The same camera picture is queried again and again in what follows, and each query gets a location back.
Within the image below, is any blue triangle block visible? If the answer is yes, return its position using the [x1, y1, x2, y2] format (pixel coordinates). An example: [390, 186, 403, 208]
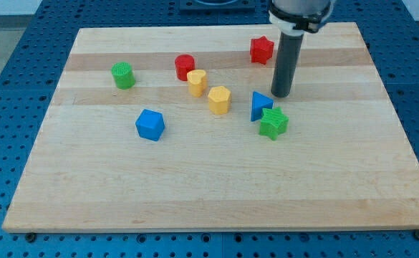
[250, 91, 274, 122]

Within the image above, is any blue cube block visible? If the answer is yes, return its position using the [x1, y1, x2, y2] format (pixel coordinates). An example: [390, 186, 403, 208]
[135, 109, 165, 141]

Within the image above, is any yellow hexagon block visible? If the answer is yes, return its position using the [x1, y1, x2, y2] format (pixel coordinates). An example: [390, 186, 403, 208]
[208, 86, 231, 115]

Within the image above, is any yellow heart block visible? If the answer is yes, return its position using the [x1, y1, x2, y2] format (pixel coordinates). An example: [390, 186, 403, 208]
[187, 70, 207, 97]

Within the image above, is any wooden board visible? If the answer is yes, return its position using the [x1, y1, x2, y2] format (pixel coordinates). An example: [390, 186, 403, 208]
[2, 22, 419, 233]

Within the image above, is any green star block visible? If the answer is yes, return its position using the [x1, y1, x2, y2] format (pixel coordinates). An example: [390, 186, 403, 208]
[259, 107, 289, 140]

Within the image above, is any red cylinder block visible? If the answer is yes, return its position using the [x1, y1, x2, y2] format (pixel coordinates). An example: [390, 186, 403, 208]
[175, 54, 196, 81]

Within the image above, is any red star block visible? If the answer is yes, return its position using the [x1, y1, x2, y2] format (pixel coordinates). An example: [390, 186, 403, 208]
[250, 36, 274, 65]

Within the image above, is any green cylinder block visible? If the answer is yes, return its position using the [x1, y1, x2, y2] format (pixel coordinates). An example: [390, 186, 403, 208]
[111, 62, 135, 90]

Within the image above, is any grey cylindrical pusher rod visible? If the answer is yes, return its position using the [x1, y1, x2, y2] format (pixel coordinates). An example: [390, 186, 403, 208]
[271, 33, 303, 97]

